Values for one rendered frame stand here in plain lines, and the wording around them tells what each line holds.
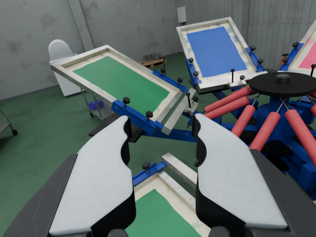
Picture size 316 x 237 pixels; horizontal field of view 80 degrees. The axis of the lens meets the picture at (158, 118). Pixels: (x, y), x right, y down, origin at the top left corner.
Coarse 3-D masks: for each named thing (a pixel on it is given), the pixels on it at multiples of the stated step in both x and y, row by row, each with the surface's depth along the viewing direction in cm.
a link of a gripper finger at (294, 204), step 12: (264, 156) 9; (264, 168) 8; (276, 168) 8; (276, 180) 7; (288, 180) 7; (276, 192) 7; (288, 192) 7; (300, 192) 7; (288, 204) 6; (300, 204) 6; (312, 204) 6; (288, 216) 6; (300, 216) 6; (312, 216) 6; (252, 228) 6; (288, 228) 6; (300, 228) 6; (312, 228) 6
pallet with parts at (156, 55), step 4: (144, 56) 717; (148, 56) 732; (152, 56) 727; (156, 56) 716; (160, 56) 712; (144, 60) 724; (148, 60) 728; (156, 60) 713; (160, 60) 702; (144, 64) 686; (148, 64) 678; (152, 64) 683; (160, 64) 696; (148, 68) 682
